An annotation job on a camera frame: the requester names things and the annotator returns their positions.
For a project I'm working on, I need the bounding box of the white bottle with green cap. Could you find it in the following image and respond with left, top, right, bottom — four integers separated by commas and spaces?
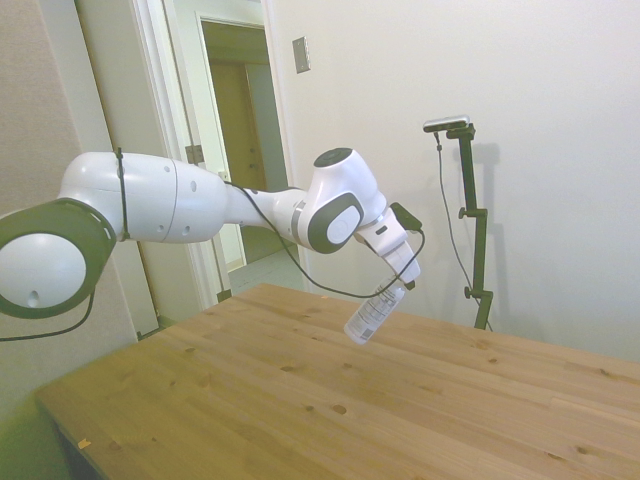
343, 276, 406, 347

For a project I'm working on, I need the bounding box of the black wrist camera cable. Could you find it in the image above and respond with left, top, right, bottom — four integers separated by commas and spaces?
0, 179, 428, 343

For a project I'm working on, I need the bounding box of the metal wall plate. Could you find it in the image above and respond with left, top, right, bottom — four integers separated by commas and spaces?
291, 35, 313, 75

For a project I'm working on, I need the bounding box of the grey stereo camera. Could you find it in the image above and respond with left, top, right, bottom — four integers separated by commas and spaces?
422, 114, 473, 134

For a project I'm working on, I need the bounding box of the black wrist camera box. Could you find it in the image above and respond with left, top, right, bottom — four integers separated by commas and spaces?
389, 201, 425, 235

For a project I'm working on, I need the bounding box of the brown wooden door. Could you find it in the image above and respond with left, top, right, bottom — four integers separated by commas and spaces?
208, 58, 290, 263

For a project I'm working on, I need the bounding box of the white door frame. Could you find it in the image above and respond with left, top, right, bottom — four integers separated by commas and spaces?
130, 0, 307, 342

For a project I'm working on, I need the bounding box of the black camera stand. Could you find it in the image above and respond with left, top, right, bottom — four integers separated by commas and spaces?
444, 124, 496, 332

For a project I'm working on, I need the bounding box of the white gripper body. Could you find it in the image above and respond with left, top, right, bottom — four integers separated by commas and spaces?
355, 211, 423, 292

